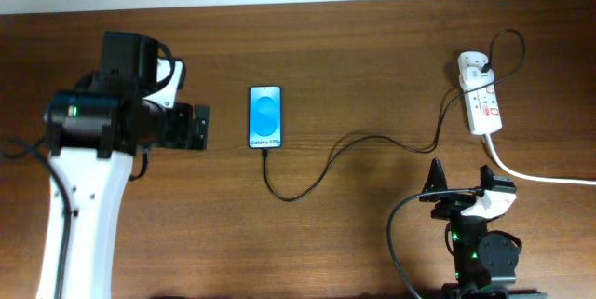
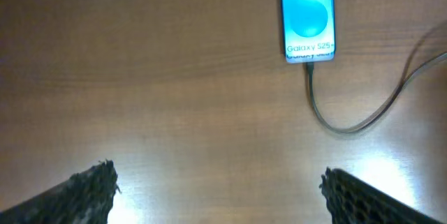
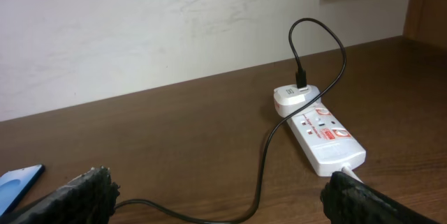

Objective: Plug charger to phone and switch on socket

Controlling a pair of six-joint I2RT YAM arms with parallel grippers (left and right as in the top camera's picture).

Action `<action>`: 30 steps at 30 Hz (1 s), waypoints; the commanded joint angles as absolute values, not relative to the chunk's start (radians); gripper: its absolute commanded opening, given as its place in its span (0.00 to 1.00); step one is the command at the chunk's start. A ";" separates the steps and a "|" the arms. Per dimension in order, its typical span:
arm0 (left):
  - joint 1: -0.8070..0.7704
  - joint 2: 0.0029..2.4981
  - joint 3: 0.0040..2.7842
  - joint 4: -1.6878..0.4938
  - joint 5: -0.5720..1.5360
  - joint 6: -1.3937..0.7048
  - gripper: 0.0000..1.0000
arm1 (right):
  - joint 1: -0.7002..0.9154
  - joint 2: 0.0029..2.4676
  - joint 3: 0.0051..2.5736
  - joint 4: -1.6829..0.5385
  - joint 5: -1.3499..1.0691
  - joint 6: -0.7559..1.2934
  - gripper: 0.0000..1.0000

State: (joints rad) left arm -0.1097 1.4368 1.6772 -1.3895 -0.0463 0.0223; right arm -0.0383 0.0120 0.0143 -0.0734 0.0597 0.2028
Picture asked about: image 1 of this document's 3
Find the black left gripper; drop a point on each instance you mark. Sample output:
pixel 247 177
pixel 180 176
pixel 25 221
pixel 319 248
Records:
pixel 181 131

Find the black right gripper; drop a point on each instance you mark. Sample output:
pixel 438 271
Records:
pixel 454 203

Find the blue screen Galaxy smartphone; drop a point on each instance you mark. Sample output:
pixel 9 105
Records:
pixel 265 117

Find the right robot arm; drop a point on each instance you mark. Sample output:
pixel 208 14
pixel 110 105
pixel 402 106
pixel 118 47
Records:
pixel 484 260

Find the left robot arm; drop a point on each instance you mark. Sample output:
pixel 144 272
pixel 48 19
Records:
pixel 94 131

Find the white USB charger plug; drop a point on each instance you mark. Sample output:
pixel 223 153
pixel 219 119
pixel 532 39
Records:
pixel 472 77

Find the white power strip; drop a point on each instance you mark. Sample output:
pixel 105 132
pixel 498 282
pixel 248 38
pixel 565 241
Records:
pixel 483 113

